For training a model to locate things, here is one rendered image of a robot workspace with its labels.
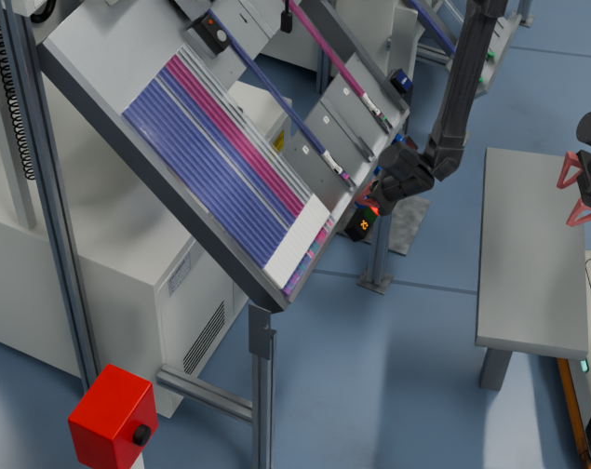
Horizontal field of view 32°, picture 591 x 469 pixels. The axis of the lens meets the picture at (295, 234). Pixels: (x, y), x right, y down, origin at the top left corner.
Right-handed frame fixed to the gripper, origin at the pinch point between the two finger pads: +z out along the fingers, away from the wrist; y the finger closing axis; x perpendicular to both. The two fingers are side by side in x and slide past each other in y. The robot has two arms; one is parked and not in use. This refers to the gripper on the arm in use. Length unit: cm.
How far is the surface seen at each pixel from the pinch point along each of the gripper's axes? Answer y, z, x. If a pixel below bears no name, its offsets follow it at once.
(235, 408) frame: 38, 37, 21
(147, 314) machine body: 35, 42, -9
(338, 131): -9.9, 1.5, -13.5
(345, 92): -19.9, 1.3, -17.7
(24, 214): 35, 52, -43
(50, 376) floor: 34, 102, 2
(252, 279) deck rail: 36.4, 2.4, -10.0
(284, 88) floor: -104, 96, 2
